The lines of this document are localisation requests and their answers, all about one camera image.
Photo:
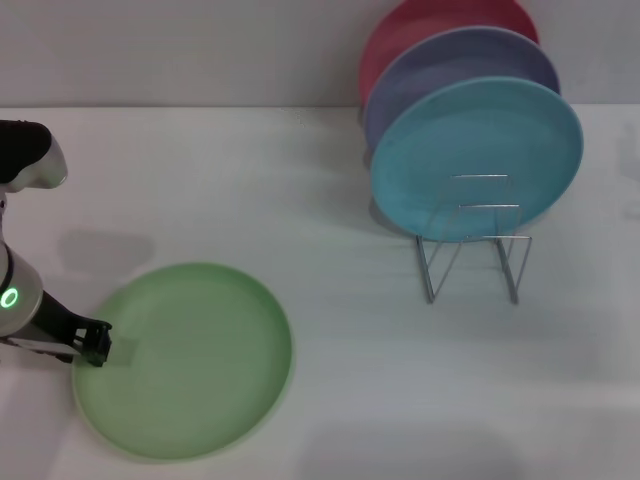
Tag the red plate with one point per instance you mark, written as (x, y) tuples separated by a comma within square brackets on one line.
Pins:
[(400, 40)]

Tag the purple plate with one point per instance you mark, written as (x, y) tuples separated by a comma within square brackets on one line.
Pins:
[(450, 60)]

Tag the green plate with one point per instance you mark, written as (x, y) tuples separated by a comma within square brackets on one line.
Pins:
[(200, 360)]

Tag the light blue plate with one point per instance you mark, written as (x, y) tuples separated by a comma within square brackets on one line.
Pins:
[(450, 140)]

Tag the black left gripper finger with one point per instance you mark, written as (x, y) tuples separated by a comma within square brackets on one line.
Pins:
[(95, 345)]

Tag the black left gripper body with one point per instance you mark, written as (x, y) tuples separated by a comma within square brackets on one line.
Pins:
[(55, 322)]

